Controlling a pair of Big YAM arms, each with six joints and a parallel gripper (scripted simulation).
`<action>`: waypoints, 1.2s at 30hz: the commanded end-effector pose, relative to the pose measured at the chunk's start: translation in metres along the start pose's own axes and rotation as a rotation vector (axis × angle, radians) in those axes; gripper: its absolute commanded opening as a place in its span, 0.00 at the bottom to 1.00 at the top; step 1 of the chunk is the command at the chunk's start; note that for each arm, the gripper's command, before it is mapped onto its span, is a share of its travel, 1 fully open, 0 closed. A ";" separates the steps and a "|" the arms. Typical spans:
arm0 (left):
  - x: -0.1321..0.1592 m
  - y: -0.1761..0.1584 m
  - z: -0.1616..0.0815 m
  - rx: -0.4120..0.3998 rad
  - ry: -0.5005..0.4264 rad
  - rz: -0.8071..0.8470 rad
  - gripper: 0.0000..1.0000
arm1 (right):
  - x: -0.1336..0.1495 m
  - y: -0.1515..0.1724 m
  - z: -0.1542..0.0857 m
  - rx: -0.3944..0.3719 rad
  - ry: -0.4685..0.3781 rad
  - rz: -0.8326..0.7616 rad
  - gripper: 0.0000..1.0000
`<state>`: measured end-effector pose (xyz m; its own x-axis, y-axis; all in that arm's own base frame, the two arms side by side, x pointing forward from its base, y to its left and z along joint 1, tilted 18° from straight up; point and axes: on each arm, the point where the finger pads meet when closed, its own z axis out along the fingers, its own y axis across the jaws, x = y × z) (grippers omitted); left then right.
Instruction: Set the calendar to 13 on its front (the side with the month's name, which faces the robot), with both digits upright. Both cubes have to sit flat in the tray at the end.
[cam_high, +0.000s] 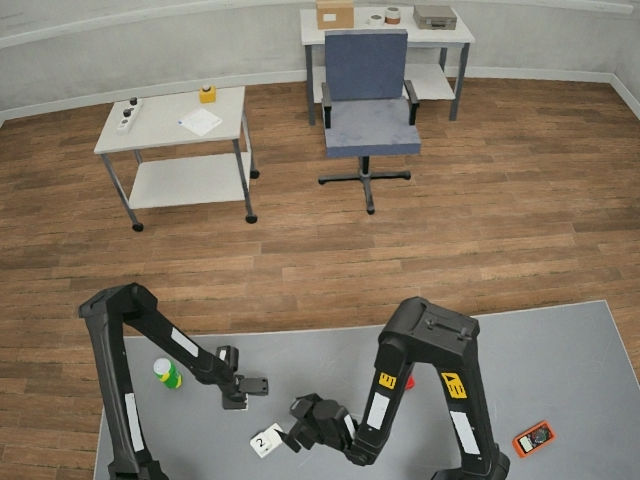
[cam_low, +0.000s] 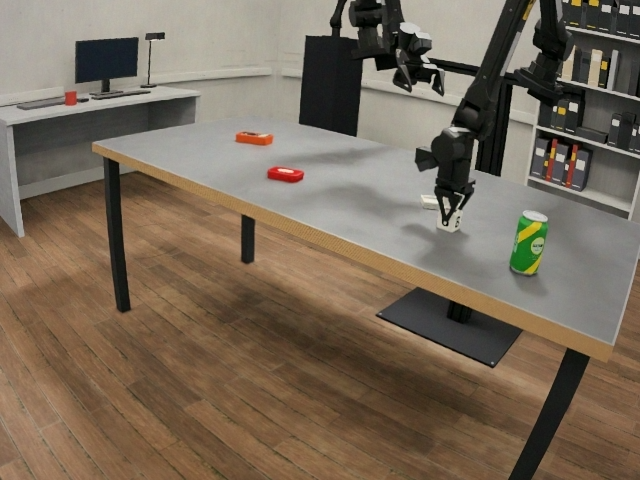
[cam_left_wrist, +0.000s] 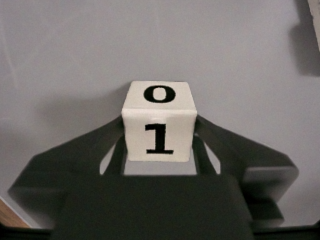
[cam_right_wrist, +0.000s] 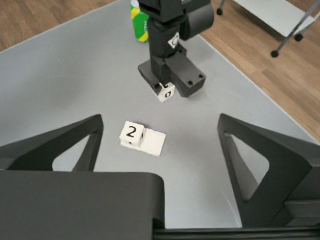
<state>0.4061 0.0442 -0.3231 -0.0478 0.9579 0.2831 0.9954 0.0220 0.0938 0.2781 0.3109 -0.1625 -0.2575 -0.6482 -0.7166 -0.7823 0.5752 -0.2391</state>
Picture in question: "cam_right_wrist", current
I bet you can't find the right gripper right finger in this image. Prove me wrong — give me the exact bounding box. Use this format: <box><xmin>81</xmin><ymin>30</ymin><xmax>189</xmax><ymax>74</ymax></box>
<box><xmin>217</xmin><ymin>113</ymin><xmax>320</xmax><ymax>227</ymax></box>

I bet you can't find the green soda can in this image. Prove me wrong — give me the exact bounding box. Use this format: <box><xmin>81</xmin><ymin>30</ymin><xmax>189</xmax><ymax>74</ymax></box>
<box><xmin>130</xmin><ymin>0</ymin><xmax>150</xmax><ymax>42</ymax></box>

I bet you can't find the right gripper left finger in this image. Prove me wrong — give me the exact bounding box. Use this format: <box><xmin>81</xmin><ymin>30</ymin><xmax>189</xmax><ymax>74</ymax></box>
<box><xmin>0</xmin><ymin>114</ymin><xmax>104</xmax><ymax>171</ymax></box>

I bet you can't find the white number cube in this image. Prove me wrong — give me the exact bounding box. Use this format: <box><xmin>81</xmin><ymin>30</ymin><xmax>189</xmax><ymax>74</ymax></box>
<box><xmin>154</xmin><ymin>82</ymin><xmax>175</xmax><ymax>102</ymax></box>
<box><xmin>120</xmin><ymin>121</ymin><xmax>145</xmax><ymax>147</ymax></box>

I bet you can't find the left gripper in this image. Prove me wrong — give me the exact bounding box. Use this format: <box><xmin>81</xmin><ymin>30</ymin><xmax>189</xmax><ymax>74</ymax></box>
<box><xmin>138</xmin><ymin>48</ymin><xmax>177</xmax><ymax>95</ymax></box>

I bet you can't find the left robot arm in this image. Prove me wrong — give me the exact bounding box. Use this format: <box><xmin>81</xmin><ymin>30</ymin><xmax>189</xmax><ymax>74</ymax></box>
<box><xmin>137</xmin><ymin>0</ymin><xmax>214</xmax><ymax>98</ymax></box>

